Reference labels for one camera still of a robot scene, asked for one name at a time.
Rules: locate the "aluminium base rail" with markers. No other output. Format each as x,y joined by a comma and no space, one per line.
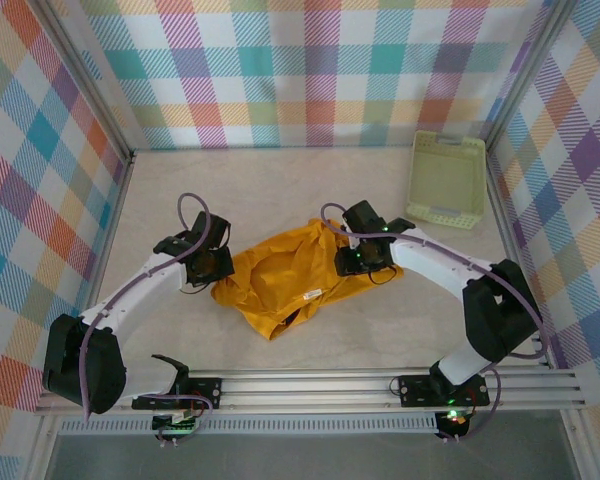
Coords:
305,390

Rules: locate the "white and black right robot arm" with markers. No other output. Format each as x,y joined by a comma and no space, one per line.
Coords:
430,260

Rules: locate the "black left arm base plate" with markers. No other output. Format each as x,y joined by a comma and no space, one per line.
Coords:
210,390

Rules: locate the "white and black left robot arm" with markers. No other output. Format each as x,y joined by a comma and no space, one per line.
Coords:
140,285

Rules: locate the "aluminium side rail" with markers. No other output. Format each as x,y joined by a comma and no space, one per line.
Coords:
115,200
500,215

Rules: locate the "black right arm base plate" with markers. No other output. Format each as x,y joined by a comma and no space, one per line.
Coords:
415,390

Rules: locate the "aluminium corner post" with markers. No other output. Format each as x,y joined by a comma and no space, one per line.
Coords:
530,65
90,85

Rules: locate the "pale green plastic basket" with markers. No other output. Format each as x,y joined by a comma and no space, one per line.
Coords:
445,175

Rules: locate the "yellow t-shirt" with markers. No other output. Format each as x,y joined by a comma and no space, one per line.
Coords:
280,280

